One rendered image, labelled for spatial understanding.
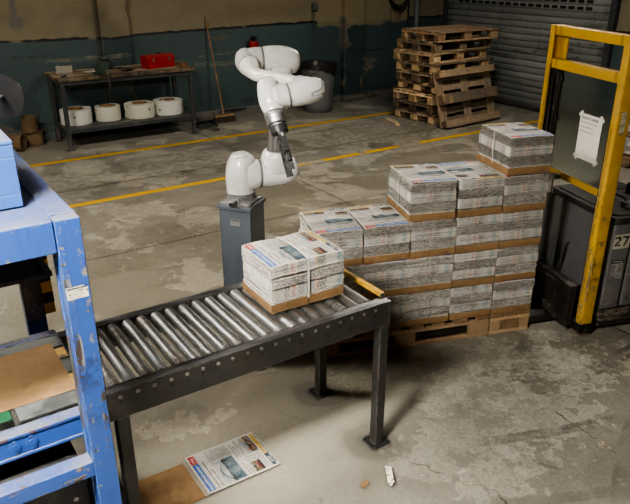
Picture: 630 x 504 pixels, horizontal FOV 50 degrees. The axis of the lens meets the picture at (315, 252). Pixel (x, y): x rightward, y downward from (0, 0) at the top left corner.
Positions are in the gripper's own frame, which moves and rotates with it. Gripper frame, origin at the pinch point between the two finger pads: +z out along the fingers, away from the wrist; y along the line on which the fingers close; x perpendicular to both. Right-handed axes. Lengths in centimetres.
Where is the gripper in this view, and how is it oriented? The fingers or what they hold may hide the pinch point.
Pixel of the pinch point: (290, 170)
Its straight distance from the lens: 284.5
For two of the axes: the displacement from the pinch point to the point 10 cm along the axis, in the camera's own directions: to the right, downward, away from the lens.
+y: -0.8, 1.1, 9.9
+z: 2.6, 9.6, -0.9
